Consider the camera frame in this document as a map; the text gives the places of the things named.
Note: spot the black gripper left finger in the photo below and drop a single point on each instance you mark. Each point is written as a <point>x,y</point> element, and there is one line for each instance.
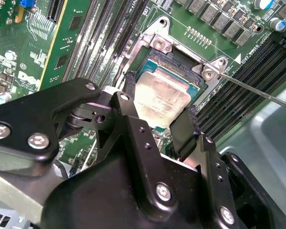
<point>26,124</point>

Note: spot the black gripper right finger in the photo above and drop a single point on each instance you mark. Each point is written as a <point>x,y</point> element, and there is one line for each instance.
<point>184,133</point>

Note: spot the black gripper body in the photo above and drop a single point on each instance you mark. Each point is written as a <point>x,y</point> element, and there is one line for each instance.
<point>105,195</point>

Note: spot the metal locking lever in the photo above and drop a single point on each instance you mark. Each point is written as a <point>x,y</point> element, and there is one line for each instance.
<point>271,96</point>

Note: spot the silver CPU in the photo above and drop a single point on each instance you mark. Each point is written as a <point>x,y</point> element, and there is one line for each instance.
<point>162,95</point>

